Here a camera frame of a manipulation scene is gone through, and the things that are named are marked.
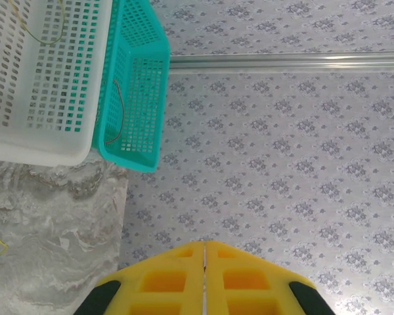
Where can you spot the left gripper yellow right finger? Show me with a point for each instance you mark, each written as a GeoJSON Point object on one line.
{"type": "Point", "coordinates": [249, 288]}

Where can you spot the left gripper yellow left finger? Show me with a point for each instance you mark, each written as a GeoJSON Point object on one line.
{"type": "Point", "coordinates": [157, 288]}

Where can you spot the rubber band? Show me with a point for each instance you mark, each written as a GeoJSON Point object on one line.
{"type": "Point", "coordinates": [122, 108]}
{"type": "Point", "coordinates": [46, 43]}

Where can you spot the teal plastic basket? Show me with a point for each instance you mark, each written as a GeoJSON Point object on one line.
{"type": "Point", "coordinates": [131, 162]}

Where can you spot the white plastic basket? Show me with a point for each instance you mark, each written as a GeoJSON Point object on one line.
{"type": "Point", "coordinates": [36, 151]}

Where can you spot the aluminium frame post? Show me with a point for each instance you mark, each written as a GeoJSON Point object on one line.
{"type": "Point", "coordinates": [282, 62]}

